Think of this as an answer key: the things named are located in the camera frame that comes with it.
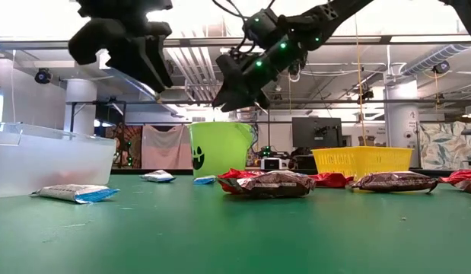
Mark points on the black computer monitor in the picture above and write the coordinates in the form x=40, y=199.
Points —
x=317, y=132

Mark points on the lime green halloween bucket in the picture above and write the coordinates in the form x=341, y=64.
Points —
x=223, y=152

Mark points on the clear plastic bin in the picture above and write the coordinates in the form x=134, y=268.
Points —
x=48, y=160

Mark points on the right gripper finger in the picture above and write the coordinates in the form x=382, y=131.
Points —
x=229, y=81
x=248, y=97

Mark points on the silver ventilation duct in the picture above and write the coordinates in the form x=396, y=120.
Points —
x=433, y=57

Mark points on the yellow plastic basket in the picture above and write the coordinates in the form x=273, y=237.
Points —
x=364, y=161

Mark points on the white box device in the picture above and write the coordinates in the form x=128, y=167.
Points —
x=271, y=163

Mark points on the leaf-patterned wall panel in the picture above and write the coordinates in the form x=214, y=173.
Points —
x=444, y=146

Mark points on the dark patterned wall hanging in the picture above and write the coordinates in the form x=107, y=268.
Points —
x=123, y=144

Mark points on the black ceiling camera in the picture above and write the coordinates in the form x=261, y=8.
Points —
x=43, y=76
x=441, y=67

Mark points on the green table mat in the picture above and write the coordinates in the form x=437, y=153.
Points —
x=235, y=236

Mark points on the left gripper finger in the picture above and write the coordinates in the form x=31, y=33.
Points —
x=144, y=64

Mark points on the white round pillar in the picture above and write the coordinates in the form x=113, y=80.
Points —
x=81, y=106
x=400, y=122

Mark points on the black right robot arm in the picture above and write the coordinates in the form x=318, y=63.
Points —
x=334, y=11

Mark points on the white blue Hershey's candy bar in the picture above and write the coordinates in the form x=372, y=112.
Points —
x=158, y=176
x=204, y=180
x=75, y=192

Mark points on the red KitKat candy bar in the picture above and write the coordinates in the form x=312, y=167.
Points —
x=461, y=177
x=330, y=180
x=235, y=174

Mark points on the pink hanging cloth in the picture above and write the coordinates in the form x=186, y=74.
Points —
x=166, y=148

